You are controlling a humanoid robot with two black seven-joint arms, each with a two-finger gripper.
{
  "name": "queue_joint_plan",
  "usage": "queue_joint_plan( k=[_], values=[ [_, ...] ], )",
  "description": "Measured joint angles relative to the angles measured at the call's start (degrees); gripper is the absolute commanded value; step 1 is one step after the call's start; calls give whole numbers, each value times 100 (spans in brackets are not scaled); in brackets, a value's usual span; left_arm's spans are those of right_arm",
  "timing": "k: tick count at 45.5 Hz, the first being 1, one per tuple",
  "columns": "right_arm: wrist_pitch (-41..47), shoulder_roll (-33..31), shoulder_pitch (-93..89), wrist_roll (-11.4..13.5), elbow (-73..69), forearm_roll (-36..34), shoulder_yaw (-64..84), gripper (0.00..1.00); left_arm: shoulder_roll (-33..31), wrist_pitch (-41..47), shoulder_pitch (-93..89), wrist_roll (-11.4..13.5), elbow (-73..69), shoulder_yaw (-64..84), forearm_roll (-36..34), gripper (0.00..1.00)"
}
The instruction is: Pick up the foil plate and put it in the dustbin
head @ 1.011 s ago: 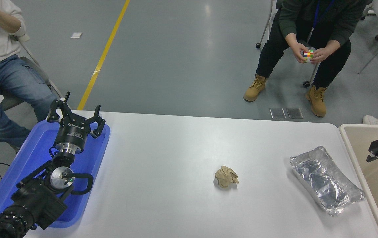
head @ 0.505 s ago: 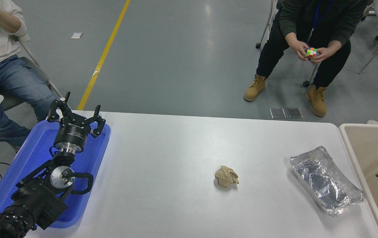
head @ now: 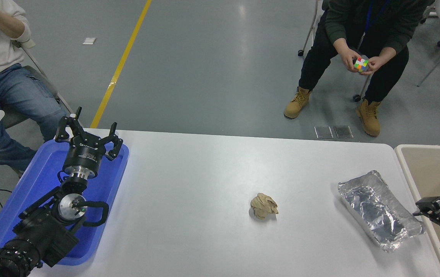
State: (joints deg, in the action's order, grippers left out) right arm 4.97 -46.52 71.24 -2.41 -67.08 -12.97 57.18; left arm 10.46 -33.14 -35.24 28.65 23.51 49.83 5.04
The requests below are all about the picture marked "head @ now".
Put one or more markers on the large pale bin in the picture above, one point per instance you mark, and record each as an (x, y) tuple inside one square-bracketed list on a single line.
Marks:
[(435, 173)]

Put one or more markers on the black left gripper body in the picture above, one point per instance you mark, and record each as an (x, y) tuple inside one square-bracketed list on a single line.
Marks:
[(83, 156)]

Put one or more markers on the metal floor plate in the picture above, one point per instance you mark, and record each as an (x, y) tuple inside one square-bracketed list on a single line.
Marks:
[(343, 131), (323, 132)]

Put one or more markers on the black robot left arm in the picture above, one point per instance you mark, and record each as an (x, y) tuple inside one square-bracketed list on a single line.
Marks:
[(42, 231)]

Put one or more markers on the silver foil tray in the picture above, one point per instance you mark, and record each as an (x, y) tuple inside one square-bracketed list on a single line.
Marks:
[(379, 209)]

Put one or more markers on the person's right hand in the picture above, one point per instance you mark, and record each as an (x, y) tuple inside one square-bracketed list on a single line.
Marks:
[(347, 57)]

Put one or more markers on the blue plastic tray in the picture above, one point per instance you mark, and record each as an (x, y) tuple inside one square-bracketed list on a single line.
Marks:
[(39, 181)]

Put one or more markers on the grey chair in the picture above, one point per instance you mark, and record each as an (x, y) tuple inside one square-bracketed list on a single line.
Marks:
[(44, 82)]

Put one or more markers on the crumpled tan paper ball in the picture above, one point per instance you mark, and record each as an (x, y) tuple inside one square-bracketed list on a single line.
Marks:
[(263, 206)]

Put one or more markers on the person's left hand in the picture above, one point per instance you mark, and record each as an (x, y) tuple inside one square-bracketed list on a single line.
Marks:
[(375, 63)]

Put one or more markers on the colourful puzzle cube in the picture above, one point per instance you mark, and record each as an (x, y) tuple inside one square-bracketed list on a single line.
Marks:
[(361, 64)]

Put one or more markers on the tan work boot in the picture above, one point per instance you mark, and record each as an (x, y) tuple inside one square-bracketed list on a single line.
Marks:
[(369, 117), (296, 104)]

